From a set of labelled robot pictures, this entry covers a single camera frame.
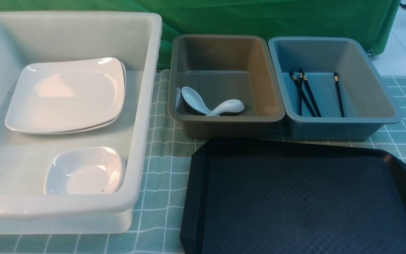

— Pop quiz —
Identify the large white square plate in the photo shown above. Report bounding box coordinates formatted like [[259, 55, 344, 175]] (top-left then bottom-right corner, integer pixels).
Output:
[[5, 57, 124, 134]]

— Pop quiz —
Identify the white ceramic spoon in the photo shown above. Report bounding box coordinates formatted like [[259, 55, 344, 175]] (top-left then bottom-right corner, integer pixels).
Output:
[[206, 99, 245, 116]]

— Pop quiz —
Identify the white square plate in bin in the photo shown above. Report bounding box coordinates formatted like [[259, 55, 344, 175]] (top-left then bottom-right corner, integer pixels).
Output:
[[41, 62, 127, 135]]

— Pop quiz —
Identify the white bowl in bin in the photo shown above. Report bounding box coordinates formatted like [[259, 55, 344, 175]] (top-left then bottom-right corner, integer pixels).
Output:
[[43, 146, 126, 195]]

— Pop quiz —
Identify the large white plastic bin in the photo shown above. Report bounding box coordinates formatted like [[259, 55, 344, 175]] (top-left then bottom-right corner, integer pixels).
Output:
[[0, 11, 162, 235]]

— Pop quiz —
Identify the green checkered tablecloth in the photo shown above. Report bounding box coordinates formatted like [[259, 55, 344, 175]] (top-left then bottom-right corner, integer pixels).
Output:
[[0, 69, 406, 254]]

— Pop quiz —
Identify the white spoon in brown bin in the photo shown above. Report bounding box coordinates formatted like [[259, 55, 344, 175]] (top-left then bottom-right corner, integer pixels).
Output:
[[182, 86, 211, 115]]

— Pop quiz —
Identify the black serving tray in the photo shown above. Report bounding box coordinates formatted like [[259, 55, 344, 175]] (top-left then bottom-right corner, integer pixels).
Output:
[[179, 137, 406, 254]]

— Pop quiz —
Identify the brown plastic bin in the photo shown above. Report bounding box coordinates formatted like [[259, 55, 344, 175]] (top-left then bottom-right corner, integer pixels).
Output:
[[168, 34, 286, 139]]

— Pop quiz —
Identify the blue-grey plastic bin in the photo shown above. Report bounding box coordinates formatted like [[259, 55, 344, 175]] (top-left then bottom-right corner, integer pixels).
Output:
[[269, 37, 402, 140]]

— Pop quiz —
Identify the green backdrop cloth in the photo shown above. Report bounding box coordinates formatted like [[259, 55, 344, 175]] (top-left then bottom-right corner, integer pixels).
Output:
[[0, 0, 400, 69]]

